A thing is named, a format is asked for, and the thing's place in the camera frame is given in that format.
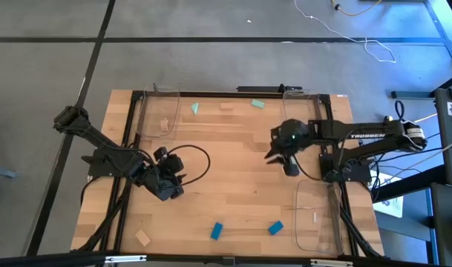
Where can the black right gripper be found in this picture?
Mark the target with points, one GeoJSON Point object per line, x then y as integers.
{"type": "Point", "coordinates": [291, 167]}

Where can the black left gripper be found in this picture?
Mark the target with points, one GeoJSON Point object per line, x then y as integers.
{"type": "Point", "coordinates": [162, 187]}

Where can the clear plastic bin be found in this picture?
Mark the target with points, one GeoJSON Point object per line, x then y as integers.
{"type": "Point", "coordinates": [153, 107]}
{"type": "Point", "coordinates": [303, 107]}
{"type": "Point", "coordinates": [314, 230]}

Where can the plain wooden block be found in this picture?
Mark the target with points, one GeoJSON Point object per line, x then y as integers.
{"type": "Point", "coordinates": [143, 238]}
{"type": "Point", "coordinates": [227, 107]}
{"type": "Point", "coordinates": [164, 125]}

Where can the blue rectangular block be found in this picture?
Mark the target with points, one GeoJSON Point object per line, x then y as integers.
{"type": "Point", "coordinates": [216, 230]}
{"type": "Point", "coordinates": [275, 227]}

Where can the light green triangle block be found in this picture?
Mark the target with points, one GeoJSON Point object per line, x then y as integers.
{"type": "Point", "coordinates": [195, 108]}

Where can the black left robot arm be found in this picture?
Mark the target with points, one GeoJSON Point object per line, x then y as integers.
{"type": "Point", "coordinates": [95, 139]}

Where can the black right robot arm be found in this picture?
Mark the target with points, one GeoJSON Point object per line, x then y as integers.
{"type": "Point", "coordinates": [340, 128]}

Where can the light green rectangular block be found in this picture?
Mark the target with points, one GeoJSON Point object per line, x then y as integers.
{"type": "Point", "coordinates": [258, 104]}

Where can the white paper sheet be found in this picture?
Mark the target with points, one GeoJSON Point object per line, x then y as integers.
{"type": "Point", "coordinates": [390, 205]}

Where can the black metal beam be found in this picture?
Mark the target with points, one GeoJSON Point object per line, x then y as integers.
{"type": "Point", "coordinates": [407, 183]}

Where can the black stand foot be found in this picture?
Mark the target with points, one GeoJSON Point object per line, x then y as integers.
{"type": "Point", "coordinates": [411, 94]}

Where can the black cart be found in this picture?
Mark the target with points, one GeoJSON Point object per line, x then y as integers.
{"type": "Point", "coordinates": [448, 148]}

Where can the blue floor tape strip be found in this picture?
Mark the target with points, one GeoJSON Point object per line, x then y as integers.
{"type": "Point", "coordinates": [1, 172]}

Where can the black cabinet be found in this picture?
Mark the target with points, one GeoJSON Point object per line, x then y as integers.
{"type": "Point", "coordinates": [448, 222]}

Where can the blue metal stand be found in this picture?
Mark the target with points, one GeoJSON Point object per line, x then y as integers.
{"type": "Point", "coordinates": [442, 33]}

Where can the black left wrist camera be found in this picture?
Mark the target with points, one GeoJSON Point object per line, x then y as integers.
{"type": "Point", "coordinates": [174, 164]}

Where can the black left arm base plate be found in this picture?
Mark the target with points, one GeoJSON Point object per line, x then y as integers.
{"type": "Point", "coordinates": [99, 171]}

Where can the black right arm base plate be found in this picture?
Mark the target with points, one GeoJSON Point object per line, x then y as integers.
{"type": "Point", "coordinates": [359, 174]}

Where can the black aluminium table frame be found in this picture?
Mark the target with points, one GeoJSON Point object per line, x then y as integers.
{"type": "Point", "coordinates": [211, 95]}

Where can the silver metal bracket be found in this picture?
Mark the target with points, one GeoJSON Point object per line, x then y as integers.
{"type": "Point", "coordinates": [331, 263]}
{"type": "Point", "coordinates": [125, 259]}

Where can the black frame beam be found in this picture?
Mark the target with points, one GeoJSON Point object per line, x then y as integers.
{"type": "Point", "coordinates": [44, 259]}

